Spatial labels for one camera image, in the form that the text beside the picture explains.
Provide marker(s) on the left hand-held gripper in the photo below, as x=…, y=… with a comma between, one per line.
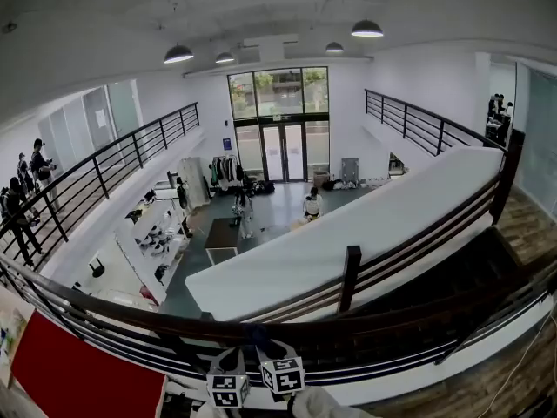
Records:
x=224, y=390

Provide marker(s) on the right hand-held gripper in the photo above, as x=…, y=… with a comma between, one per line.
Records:
x=285, y=377

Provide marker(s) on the dark blue cloth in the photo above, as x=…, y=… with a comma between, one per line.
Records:
x=257, y=335

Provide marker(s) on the dark wooden handrail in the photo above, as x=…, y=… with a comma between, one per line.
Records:
x=370, y=325

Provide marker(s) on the person's right forearm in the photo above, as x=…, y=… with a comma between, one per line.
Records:
x=317, y=405

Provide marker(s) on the black metal balcony railing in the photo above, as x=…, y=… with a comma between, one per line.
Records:
x=143, y=130
x=405, y=122

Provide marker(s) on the dark low table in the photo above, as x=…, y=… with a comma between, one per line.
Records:
x=222, y=233

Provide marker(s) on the red top table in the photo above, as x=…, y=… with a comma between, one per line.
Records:
x=87, y=372

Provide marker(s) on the white work table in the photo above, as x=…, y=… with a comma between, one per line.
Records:
x=156, y=229

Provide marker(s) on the black round stool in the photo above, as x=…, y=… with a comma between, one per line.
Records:
x=98, y=269

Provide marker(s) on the cardboard box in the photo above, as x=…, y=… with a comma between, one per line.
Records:
x=321, y=177

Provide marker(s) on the white locker cabinet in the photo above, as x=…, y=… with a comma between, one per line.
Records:
x=193, y=181

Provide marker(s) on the grey panel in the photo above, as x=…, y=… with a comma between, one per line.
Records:
x=349, y=170

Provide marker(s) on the dark staircase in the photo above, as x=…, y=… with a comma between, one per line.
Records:
x=457, y=272

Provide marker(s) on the glass entrance door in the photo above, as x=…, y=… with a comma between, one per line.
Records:
x=283, y=150

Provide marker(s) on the light wooden table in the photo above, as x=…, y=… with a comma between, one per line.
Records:
x=11, y=333

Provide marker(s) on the large window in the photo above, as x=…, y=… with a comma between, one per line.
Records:
x=278, y=89

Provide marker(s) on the white paper notice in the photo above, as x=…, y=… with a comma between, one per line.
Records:
x=101, y=119

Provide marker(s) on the black dome pendant lamp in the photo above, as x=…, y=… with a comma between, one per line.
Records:
x=224, y=57
x=178, y=54
x=367, y=28
x=334, y=47

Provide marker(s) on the blue wall sign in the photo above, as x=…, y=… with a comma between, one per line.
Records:
x=226, y=144

